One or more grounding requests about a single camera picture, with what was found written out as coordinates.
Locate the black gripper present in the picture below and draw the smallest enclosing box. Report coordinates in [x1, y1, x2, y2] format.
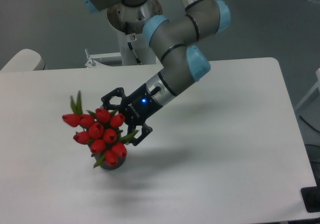
[101, 84, 163, 146]

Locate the red tulip bouquet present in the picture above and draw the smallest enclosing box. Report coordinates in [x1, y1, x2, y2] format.
[62, 91, 136, 168]

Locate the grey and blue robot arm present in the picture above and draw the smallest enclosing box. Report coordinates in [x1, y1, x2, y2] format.
[83, 0, 231, 146]

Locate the dark grey ribbed vase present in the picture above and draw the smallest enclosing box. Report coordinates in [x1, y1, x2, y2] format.
[100, 157, 126, 170]

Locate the white rounded chair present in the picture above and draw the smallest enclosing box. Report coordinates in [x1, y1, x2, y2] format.
[0, 49, 48, 73]

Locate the white furniture at right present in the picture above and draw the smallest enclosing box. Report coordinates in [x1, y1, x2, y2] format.
[294, 69, 320, 116]

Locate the black device at table edge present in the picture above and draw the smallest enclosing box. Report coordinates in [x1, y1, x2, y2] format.
[301, 186, 320, 213]

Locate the black pedestal cable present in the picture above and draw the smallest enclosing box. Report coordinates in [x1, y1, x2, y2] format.
[124, 21, 144, 66]

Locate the white pedestal base frame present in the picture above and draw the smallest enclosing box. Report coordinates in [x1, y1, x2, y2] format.
[84, 49, 158, 69]

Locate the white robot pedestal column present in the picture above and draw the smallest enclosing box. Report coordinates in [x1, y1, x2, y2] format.
[107, 0, 163, 66]

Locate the black cable on floor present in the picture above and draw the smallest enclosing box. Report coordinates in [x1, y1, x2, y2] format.
[299, 115, 320, 132]

